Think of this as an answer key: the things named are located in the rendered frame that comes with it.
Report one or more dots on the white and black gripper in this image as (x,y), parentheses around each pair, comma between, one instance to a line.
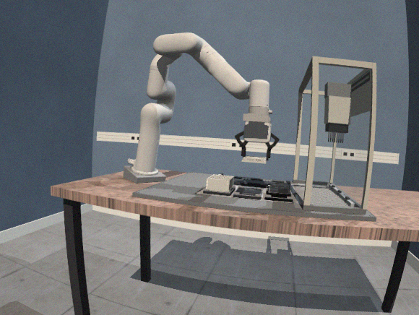
(259,132)

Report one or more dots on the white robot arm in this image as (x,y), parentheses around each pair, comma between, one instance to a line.
(169,48)

